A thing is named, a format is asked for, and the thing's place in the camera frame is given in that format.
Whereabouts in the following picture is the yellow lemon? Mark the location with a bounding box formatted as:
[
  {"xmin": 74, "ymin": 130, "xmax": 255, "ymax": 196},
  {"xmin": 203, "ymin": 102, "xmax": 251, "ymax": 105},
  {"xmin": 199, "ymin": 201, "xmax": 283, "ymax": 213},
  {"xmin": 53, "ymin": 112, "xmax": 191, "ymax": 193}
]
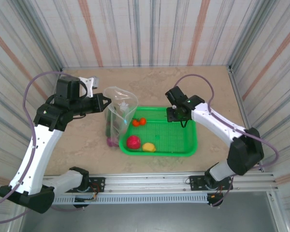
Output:
[{"xmin": 142, "ymin": 142, "xmax": 157, "ymax": 153}]

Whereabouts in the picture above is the green plastic basket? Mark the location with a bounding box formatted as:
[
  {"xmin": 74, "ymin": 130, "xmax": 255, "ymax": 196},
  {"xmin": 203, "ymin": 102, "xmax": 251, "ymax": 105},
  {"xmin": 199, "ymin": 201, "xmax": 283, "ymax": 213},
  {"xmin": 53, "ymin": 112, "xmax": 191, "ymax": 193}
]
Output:
[{"xmin": 118, "ymin": 106, "xmax": 199, "ymax": 158}]

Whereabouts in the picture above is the slotted grey cable duct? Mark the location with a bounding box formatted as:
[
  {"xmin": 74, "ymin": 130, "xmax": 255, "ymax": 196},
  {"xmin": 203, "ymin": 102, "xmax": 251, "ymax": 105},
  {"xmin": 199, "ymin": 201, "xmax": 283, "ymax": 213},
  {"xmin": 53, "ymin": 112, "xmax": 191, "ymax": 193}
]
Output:
[{"xmin": 52, "ymin": 194, "xmax": 210, "ymax": 206}]

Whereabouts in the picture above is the red round fruit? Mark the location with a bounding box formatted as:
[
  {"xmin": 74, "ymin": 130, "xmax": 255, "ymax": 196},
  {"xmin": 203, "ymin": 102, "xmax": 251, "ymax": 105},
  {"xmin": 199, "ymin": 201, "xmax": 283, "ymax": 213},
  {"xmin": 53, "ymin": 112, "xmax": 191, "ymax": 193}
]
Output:
[{"xmin": 126, "ymin": 135, "xmax": 142, "ymax": 149}]

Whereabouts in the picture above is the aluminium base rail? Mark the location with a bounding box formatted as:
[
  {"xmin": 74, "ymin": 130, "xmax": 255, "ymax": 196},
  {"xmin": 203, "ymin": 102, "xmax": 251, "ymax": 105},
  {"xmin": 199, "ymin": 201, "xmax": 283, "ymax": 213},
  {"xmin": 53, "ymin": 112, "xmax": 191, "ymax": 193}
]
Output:
[{"xmin": 42, "ymin": 171, "xmax": 280, "ymax": 194}]

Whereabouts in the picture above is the clear zip-top bag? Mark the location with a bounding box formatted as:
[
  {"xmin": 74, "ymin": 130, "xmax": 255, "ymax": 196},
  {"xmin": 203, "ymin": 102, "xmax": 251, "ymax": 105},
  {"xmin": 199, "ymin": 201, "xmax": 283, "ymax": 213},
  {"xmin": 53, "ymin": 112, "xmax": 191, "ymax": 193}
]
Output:
[{"xmin": 103, "ymin": 86, "xmax": 139, "ymax": 148}]

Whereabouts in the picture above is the dark green leafy vegetable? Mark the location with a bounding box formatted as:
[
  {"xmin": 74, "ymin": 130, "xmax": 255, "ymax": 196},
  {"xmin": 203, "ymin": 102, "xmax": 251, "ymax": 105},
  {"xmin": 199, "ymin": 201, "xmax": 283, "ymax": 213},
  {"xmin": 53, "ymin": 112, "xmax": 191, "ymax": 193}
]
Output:
[{"xmin": 105, "ymin": 108, "xmax": 117, "ymax": 136}]

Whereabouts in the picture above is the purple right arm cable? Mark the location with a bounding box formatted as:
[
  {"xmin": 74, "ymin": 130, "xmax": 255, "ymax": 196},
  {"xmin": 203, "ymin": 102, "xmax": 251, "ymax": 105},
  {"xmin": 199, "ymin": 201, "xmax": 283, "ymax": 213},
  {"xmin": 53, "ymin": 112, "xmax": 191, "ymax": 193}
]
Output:
[{"xmin": 174, "ymin": 73, "xmax": 280, "ymax": 169}]

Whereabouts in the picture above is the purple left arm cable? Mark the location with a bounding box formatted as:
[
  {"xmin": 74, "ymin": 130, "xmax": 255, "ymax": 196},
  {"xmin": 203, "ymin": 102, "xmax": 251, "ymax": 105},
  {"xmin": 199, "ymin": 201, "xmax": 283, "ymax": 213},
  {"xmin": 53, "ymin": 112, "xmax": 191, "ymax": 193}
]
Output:
[{"xmin": 0, "ymin": 71, "xmax": 69, "ymax": 224}]

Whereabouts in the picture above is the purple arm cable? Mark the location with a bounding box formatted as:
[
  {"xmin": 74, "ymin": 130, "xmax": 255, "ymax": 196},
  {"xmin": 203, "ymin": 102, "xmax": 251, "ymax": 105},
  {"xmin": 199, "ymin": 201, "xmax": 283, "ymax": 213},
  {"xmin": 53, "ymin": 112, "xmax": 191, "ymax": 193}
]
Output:
[
  {"xmin": 174, "ymin": 73, "xmax": 280, "ymax": 169},
  {"xmin": 0, "ymin": 71, "xmax": 69, "ymax": 224}
]

